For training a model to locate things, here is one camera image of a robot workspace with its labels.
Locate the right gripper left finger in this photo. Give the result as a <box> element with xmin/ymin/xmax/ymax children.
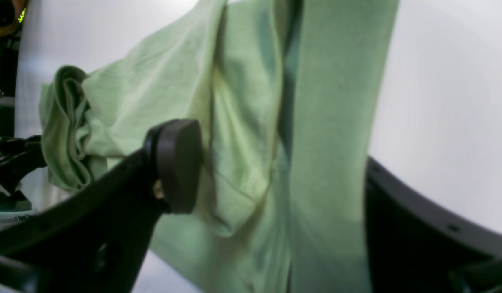
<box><xmin>0</xmin><ymin>119</ymin><xmax>202</xmax><ymax>293</ymax></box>

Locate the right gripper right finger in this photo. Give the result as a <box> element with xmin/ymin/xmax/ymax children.
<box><xmin>364</xmin><ymin>157</ymin><xmax>502</xmax><ymax>293</ymax></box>

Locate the light green T-shirt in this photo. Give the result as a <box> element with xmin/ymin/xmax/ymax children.
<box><xmin>40</xmin><ymin>0</ymin><xmax>399</xmax><ymax>293</ymax></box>

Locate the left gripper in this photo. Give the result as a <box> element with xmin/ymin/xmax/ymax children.
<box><xmin>0</xmin><ymin>136</ymin><xmax>47</xmax><ymax>204</ymax></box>

